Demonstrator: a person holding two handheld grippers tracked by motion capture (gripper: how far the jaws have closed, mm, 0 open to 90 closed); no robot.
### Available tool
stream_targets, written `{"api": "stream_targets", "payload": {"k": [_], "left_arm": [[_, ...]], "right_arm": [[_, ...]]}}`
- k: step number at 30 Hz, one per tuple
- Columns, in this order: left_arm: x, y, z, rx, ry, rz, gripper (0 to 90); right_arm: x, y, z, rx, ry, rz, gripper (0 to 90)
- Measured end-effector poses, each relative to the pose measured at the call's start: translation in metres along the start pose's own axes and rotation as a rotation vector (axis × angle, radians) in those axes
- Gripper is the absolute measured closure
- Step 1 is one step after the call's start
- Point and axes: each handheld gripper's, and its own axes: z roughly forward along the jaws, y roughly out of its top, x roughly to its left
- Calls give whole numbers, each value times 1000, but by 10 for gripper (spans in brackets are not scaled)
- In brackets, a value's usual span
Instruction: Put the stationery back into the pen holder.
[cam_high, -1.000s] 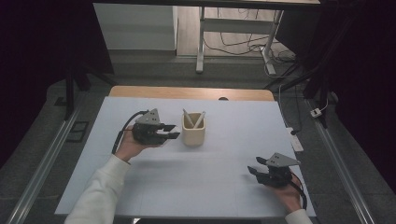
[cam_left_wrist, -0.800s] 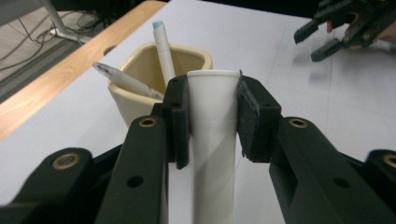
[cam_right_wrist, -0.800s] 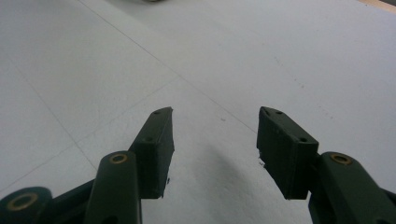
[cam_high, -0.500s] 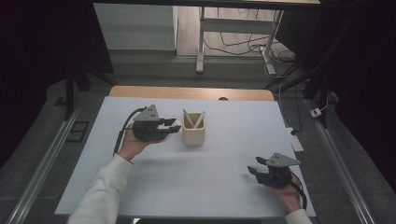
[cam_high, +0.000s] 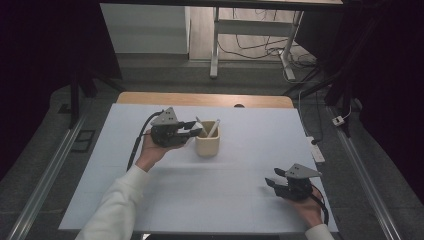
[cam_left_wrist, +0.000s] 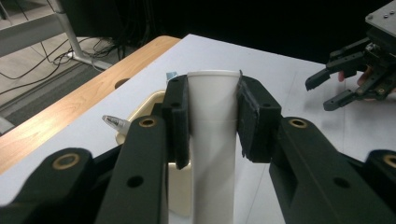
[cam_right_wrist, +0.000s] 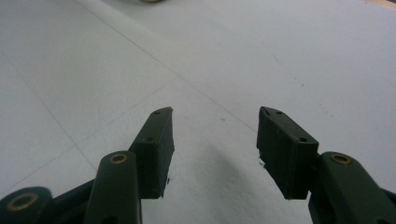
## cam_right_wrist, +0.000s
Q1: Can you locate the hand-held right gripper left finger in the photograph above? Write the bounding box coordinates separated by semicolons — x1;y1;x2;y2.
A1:
129;106;176;200

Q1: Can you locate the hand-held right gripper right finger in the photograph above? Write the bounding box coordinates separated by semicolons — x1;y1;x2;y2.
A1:
256;105;320;201

